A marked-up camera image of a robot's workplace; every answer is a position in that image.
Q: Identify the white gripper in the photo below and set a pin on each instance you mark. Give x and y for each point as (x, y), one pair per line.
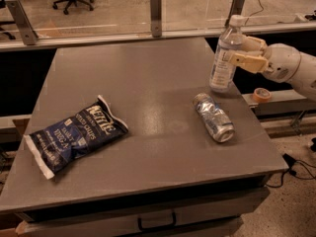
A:
(282, 63)

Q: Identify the clear plastic water bottle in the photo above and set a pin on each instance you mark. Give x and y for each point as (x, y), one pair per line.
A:
(222, 71)

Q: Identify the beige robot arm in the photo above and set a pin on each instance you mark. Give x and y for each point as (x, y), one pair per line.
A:
(304, 79)

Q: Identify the orange tape roll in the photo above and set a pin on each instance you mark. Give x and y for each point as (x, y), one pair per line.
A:
(261, 95)

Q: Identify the crushed silver blue can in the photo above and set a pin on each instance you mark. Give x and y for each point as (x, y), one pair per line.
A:
(218, 124)

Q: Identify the clear glass barrier panel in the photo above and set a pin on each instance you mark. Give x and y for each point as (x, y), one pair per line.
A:
(123, 17)

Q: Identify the blue Kettle chips bag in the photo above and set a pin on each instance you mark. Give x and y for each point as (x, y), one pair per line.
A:
(59, 144)

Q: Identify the right metal barrier bracket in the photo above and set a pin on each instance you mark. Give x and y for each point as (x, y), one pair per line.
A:
(235, 9)

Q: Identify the metal barrier bracket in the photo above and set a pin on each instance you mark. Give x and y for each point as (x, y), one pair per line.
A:
(27, 33)
(235, 9)
(156, 18)

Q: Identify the middle metal barrier bracket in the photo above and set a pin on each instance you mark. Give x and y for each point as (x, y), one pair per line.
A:
(156, 18)

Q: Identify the grey drawer with black handle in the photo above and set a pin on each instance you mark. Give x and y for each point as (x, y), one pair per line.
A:
(216, 215)

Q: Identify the left metal barrier bracket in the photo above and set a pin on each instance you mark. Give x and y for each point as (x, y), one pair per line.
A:
(27, 33)

